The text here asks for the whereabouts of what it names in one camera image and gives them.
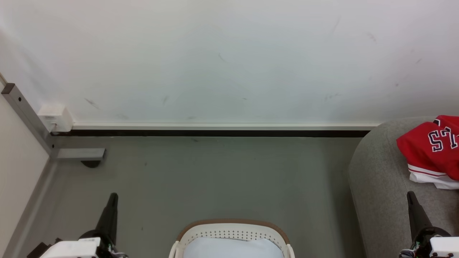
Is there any white wall socket box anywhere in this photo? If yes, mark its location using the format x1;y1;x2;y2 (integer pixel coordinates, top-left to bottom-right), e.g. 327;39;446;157
37;104;74;133

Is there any white and black baseboard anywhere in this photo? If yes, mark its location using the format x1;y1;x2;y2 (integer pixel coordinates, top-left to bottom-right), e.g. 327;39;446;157
50;123;381;138

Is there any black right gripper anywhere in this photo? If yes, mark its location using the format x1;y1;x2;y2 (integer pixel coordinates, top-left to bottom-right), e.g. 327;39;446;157
399;191;451;258

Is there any red white sports jersey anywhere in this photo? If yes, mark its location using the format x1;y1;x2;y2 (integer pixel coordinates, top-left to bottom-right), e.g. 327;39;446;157
396;115;459;190

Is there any white laundry basket brown rim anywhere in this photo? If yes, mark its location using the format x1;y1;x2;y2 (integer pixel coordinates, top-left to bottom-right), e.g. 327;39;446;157
169;219;295;258

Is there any grey aluminium frame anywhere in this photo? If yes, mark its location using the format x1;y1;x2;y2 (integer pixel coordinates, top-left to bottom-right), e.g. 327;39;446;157
1;83;106;161

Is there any grey fabric sofa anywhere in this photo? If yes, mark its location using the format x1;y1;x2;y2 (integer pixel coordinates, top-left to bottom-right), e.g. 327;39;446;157
349;116;459;258

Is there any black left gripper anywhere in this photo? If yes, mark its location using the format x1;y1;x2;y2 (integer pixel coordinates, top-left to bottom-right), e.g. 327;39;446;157
79;193;128;258

